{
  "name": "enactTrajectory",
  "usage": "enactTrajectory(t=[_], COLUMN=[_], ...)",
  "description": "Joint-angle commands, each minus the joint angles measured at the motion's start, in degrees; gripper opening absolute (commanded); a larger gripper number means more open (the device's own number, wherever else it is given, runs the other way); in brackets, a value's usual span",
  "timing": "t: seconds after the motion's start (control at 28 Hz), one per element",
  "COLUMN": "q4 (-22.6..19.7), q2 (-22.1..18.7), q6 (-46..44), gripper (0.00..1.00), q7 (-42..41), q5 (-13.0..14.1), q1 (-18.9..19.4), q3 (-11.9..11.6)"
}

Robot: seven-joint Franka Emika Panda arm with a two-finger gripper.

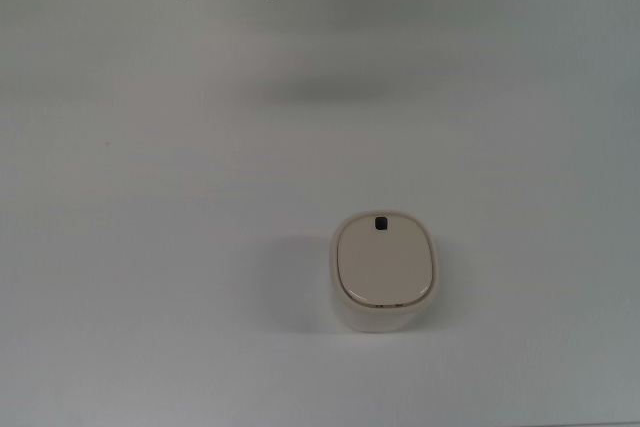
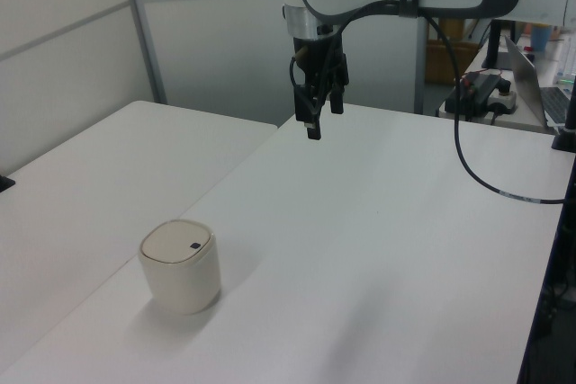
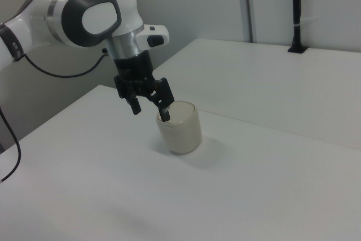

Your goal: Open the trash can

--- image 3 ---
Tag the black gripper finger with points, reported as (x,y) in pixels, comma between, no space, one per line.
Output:
(134,105)
(165,94)

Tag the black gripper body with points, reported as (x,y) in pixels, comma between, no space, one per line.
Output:
(135,67)

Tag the small white trash can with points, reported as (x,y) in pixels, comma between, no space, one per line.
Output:
(183,136)

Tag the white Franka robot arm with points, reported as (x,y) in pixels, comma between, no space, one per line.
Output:
(96,21)

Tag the black pole with base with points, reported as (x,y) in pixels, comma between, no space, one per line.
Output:
(296,12)

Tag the grey partition post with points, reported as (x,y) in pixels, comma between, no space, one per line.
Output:
(249,4)

